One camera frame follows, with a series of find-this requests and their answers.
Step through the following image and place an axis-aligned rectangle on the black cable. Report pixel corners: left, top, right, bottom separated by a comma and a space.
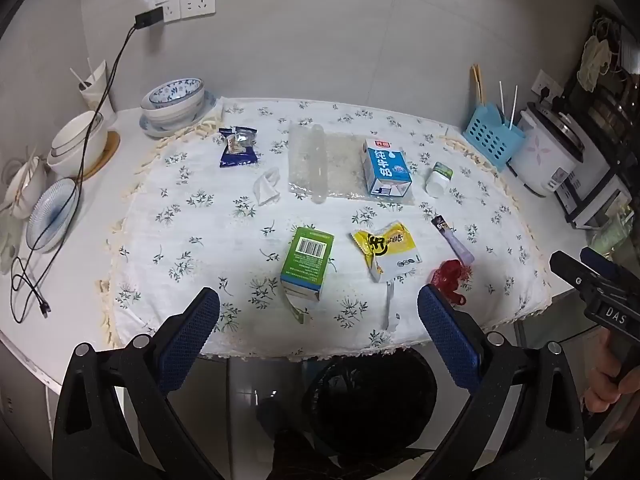
10, 25, 138, 323

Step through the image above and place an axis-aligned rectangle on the stack of white bowls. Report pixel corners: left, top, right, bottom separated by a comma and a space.
47, 110, 108, 178

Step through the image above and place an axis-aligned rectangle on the person's right hand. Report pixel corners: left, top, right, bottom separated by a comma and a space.
584, 332, 640, 413

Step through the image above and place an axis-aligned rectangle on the yellow snack wrapper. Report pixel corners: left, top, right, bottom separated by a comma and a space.
350, 227, 423, 283

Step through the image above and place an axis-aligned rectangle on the white rice cooker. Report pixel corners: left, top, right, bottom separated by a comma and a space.
507, 101, 586, 197

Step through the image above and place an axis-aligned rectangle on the blue snack packet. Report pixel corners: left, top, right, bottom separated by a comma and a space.
218, 126, 262, 168

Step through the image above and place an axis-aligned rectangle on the black storage rack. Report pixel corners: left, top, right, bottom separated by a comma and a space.
575, 5, 640, 126

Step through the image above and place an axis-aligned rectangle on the white pill bottle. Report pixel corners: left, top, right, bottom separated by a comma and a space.
426, 162, 453, 197

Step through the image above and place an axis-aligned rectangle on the purple sachet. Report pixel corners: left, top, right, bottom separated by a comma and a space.
431, 215, 475, 265

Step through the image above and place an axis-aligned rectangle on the blue utensil basket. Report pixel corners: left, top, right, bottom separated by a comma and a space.
461, 102, 526, 171

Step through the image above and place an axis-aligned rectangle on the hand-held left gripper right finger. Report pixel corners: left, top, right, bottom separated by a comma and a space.
417, 284, 586, 480

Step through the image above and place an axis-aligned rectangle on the blue white milk carton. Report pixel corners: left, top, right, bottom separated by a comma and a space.
361, 138, 414, 197

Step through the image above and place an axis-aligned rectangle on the black power adapter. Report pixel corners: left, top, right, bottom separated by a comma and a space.
134, 7, 166, 29

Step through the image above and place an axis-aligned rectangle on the wooden coaster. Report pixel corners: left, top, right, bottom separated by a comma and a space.
80, 130, 122, 181

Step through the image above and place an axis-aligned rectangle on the green carton box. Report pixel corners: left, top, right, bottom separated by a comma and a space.
280, 226, 337, 325

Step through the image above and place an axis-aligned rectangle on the black bagged trash bin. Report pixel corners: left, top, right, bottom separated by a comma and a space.
302, 350, 441, 456

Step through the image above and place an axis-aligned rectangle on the blue striped plate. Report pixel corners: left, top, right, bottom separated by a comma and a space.
26, 177, 81, 253

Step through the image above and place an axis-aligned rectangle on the white paper cup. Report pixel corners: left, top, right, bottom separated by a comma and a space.
70, 57, 118, 123

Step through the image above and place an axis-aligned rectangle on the white tissue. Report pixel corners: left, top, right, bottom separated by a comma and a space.
251, 166, 282, 207

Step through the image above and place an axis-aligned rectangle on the blue patterned bowl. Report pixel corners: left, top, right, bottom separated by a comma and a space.
141, 92, 206, 123
147, 78, 205, 111

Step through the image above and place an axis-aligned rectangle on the white toaster oven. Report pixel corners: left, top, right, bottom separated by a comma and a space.
552, 130, 633, 228

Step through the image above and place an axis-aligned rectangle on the white bowl with chopsticks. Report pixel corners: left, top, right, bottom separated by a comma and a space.
4, 152, 49, 221

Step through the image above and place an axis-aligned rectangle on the clear straw wrapper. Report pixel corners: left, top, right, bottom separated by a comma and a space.
382, 282, 401, 331

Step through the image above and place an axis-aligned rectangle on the clear plastic bag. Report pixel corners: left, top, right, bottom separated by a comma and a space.
287, 120, 416, 206

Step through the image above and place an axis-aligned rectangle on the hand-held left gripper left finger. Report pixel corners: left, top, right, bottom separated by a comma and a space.
52, 287, 221, 480

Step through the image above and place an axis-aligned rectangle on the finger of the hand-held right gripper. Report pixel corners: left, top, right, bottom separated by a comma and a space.
580, 247, 636, 286
550, 251, 601, 297

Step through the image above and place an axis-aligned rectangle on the white wall socket with plug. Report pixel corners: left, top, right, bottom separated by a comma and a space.
530, 69, 563, 106

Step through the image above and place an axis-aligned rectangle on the white floral tablecloth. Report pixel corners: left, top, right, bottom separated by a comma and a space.
97, 97, 553, 361

